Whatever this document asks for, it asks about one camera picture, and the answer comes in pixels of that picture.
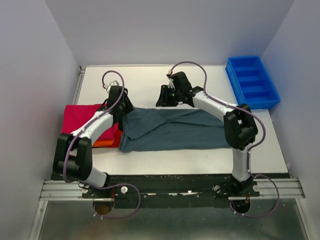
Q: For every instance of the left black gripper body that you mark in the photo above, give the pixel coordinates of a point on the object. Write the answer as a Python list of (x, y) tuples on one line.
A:
[(127, 106)]

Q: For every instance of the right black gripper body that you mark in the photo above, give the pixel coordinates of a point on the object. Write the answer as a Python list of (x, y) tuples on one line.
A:
[(178, 93)]

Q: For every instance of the grey-blue t shirt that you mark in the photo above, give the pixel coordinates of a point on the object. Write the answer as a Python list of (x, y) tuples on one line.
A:
[(149, 129)]

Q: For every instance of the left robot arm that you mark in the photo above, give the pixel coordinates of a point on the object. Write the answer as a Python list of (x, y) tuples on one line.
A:
[(73, 158)]

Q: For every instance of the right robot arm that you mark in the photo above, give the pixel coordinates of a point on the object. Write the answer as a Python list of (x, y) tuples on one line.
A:
[(240, 128)]

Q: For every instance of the folded orange t shirt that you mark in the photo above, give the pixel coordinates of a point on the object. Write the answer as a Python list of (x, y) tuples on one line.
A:
[(114, 143)]

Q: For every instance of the folded magenta t shirt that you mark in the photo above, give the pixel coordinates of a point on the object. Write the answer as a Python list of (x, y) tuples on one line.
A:
[(75, 116)]

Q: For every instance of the blue plastic bin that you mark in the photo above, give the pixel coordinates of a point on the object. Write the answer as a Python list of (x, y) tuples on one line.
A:
[(251, 82)]

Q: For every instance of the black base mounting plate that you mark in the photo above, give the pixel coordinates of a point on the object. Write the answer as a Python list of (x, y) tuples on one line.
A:
[(166, 191)]

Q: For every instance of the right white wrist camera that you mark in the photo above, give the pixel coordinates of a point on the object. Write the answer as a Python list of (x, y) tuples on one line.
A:
[(170, 80)]

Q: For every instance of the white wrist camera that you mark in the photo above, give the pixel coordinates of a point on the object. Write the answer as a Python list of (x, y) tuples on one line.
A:
[(170, 80), (107, 87)]

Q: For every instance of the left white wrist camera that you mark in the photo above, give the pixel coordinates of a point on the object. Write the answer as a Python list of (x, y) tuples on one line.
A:
[(107, 87)]

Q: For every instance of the left table edge rail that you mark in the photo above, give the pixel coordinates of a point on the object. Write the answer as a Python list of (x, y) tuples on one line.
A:
[(75, 100)]

